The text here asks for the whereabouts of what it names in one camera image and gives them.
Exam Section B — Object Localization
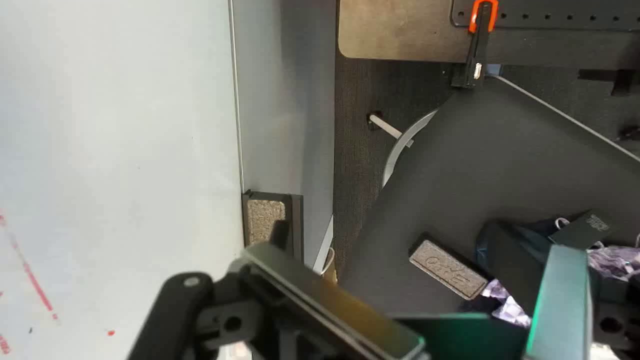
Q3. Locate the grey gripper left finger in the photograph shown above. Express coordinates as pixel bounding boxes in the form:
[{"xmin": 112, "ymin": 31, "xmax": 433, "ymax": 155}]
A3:
[{"xmin": 231, "ymin": 241, "xmax": 428, "ymax": 360}]

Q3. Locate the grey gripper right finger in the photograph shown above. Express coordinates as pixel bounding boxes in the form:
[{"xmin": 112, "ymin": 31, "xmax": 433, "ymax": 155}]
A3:
[{"xmin": 522, "ymin": 242, "xmax": 595, "ymax": 360}]

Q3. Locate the grey felt board duster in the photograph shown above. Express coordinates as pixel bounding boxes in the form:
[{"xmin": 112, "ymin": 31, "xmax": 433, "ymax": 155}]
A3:
[{"xmin": 406, "ymin": 237, "xmax": 489, "ymax": 303}]

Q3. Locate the light brown wooden board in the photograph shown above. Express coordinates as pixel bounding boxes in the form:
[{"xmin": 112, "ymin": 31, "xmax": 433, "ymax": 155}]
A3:
[{"xmin": 335, "ymin": 0, "xmax": 640, "ymax": 66}]

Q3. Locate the white and purple cloth pile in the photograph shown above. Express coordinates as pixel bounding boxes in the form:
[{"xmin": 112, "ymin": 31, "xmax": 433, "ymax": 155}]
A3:
[{"xmin": 479, "ymin": 245, "xmax": 640, "ymax": 328}]

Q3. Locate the white flat strip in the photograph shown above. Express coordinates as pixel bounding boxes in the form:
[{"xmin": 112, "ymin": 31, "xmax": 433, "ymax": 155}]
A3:
[{"xmin": 368, "ymin": 109, "xmax": 441, "ymax": 191}]

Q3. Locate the large white whiteboard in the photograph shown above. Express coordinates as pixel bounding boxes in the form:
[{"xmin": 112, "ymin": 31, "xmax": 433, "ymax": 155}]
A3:
[{"xmin": 0, "ymin": 0, "xmax": 246, "ymax": 360}]

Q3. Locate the orange and black clamp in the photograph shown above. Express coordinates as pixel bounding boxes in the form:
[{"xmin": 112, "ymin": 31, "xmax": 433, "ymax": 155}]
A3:
[{"xmin": 450, "ymin": 0, "xmax": 501, "ymax": 93}]

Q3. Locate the black pegboard panel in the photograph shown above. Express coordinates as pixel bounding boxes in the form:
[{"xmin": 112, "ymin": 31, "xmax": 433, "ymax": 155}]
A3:
[{"xmin": 447, "ymin": 0, "xmax": 640, "ymax": 32}]

